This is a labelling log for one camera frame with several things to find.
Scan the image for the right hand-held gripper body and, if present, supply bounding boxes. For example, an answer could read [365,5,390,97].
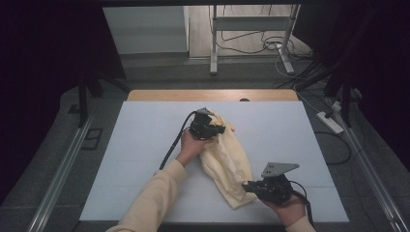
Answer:
[255,161,301,204]

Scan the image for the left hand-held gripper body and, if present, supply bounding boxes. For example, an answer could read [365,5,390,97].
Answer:
[188,107,217,141]

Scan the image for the cream baby pants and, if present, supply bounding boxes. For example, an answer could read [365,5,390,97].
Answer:
[198,109,259,210]

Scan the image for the person's left hand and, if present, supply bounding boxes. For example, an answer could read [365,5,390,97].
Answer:
[175,130,214,168]

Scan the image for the person's right hand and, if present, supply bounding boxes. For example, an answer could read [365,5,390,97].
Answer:
[260,194,308,228]

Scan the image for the wooden table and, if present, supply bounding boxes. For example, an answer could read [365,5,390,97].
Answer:
[127,89,300,102]

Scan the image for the white foam table mat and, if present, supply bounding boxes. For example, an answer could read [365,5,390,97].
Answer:
[79,101,350,223]

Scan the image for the white power strip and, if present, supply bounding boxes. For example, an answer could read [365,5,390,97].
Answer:
[315,110,345,135]

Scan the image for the black floor plate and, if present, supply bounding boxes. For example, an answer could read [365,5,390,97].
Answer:
[80,128,104,151]

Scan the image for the black stand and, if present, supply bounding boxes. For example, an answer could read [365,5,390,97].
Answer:
[294,59,356,129]
[76,72,131,129]

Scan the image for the dark curtain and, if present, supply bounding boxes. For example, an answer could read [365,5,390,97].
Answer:
[0,0,127,194]
[293,0,410,168]

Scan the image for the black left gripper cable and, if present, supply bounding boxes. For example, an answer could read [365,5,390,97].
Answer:
[159,110,198,171]

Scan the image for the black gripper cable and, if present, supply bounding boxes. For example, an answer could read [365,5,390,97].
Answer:
[159,110,198,171]
[288,179,316,227]

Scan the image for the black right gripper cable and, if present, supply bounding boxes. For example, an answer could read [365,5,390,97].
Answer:
[288,179,316,227]

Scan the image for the looped black floor cable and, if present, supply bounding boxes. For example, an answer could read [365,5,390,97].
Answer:
[313,130,353,166]

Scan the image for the aluminium floor rail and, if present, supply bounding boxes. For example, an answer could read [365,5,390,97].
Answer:
[335,105,410,232]
[27,115,95,232]

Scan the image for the black floor cables bundle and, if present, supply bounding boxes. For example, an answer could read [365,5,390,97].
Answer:
[214,4,314,63]

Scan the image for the white metal desk frame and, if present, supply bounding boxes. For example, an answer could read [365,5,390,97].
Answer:
[209,4,302,76]

